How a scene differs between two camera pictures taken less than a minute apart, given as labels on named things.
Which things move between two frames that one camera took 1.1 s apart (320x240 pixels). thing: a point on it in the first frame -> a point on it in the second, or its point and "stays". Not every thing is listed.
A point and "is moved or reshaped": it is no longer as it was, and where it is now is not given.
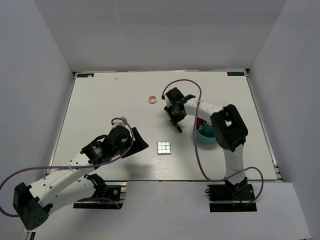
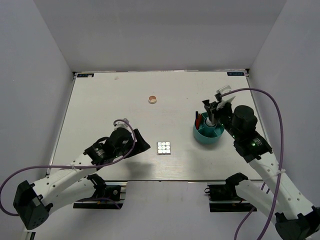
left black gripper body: x=121 y=150 stays
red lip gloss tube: x=198 y=123 stays
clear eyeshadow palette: x=163 y=148 stays
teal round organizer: x=205 y=133 stays
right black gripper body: x=173 y=115 -> x=224 y=116
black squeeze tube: x=178 y=127 is moved or reshaped
